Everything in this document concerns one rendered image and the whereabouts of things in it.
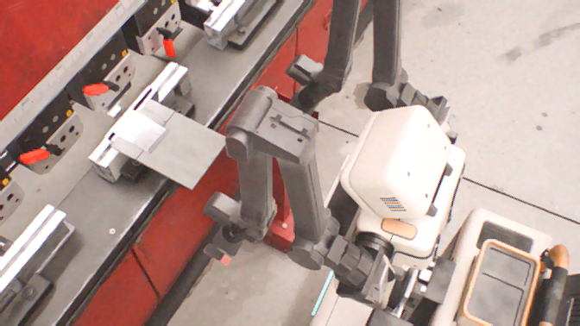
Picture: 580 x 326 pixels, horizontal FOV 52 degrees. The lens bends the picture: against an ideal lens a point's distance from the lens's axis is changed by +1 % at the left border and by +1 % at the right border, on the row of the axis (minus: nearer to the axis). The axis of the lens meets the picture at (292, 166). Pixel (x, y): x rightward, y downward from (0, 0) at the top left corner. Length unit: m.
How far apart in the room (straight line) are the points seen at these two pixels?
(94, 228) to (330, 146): 1.40
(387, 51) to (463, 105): 1.76
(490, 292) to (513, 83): 1.76
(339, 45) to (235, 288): 1.39
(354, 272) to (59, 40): 0.76
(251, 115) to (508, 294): 0.96
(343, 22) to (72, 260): 0.93
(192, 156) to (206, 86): 0.35
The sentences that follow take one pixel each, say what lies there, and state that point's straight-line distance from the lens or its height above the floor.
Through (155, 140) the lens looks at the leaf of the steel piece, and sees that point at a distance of 1.64.
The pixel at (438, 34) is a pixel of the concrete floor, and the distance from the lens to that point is 3.31.
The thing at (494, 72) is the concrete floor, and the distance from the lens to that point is 3.23.
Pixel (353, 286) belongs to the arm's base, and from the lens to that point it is 1.26.
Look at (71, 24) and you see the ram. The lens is 1.32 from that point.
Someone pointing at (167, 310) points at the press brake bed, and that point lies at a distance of 2.46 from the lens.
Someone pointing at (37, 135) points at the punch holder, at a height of 1.29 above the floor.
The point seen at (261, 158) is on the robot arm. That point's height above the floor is 1.53.
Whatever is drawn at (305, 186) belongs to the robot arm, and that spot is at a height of 1.49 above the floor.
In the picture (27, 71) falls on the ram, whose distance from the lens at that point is 1.27.
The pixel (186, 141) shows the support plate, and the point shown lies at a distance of 1.64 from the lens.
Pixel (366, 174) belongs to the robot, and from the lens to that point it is 1.18.
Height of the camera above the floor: 2.38
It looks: 61 degrees down
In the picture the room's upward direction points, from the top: 3 degrees clockwise
